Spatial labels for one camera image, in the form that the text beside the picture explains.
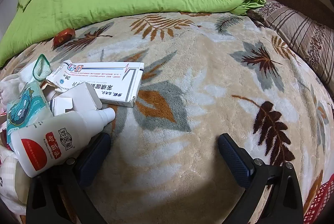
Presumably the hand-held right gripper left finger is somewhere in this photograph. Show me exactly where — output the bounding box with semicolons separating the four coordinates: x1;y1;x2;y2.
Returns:
26;132;111;224

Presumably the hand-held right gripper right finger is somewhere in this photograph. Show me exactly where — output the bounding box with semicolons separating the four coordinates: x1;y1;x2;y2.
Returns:
218;133;304;224

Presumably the long white medicine box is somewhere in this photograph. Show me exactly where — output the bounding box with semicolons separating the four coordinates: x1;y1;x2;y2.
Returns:
46;59;145;108

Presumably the teal cartoon tissue packet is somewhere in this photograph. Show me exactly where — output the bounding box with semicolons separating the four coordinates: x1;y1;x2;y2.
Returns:
6;81;54;146

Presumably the red lattice basket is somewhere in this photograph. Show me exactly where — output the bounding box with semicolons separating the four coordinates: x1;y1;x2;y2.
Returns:
304;180;334;224

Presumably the white sock with green trim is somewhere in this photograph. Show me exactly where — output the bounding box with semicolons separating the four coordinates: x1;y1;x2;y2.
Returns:
0;54;53;107

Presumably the white bottle with red label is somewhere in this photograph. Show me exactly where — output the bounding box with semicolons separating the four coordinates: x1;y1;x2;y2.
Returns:
10;107;116;178

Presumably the small white open box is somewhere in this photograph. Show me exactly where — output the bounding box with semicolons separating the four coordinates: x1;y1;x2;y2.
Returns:
49;82;103;116

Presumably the leaf print fleece blanket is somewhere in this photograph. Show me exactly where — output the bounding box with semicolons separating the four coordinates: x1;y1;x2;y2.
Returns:
0;11;334;224

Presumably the pale checked cloth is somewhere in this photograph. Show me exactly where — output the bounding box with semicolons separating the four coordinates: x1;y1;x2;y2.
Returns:
0;146;34;216

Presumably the red candy wrapper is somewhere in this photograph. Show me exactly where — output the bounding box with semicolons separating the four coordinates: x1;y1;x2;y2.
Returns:
52;28;76;50

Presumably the striped brown pillow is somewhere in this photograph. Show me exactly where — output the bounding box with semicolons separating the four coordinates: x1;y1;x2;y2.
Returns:
247;0;334;89

